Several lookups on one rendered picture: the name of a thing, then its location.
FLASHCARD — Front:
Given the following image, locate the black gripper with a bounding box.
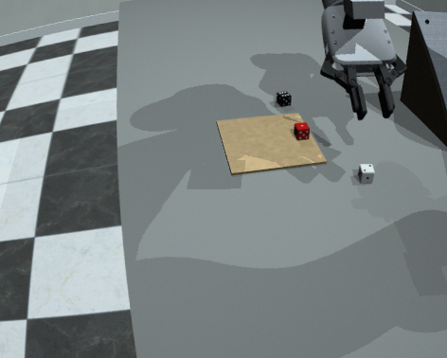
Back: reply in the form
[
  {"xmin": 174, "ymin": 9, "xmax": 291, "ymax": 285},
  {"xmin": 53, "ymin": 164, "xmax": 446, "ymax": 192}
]
[{"xmin": 320, "ymin": 0, "xmax": 407, "ymax": 120}]

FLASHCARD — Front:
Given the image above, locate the black die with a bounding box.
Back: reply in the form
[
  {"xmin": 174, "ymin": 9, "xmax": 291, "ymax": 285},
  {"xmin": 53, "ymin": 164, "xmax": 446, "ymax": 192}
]
[{"xmin": 277, "ymin": 91, "xmax": 292, "ymax": 107}]

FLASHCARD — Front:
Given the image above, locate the white die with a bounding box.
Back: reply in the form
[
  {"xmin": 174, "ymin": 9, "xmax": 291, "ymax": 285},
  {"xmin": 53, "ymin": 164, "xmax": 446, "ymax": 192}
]
[{"xmin": 358, "ymin": 164, "xmax": 375, "ymax": 183}]

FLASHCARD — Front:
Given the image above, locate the tan mottled mat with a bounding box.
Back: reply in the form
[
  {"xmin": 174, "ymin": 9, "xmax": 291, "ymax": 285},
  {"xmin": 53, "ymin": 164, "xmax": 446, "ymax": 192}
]
[{"xmin": 217, "ymin": 114, "xmax": 327, "ymax": 175}]

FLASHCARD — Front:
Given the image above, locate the red die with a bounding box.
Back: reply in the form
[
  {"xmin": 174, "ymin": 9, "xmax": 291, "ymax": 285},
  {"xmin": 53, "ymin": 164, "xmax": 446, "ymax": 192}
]
[{"xmin": 294, "ymin": 122, "xmax": 310, "ymax": 140}]

